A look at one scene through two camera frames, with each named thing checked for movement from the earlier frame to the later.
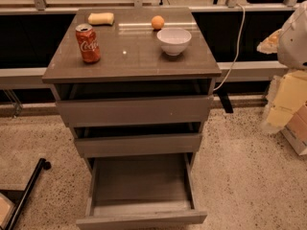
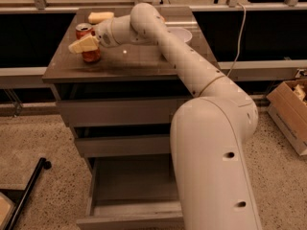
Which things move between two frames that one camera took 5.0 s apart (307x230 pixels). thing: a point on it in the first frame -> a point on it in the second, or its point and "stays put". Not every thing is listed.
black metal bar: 42,164 stays put
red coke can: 89,45 stays put
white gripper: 294,45 -> 104,34
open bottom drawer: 141,191 stays put
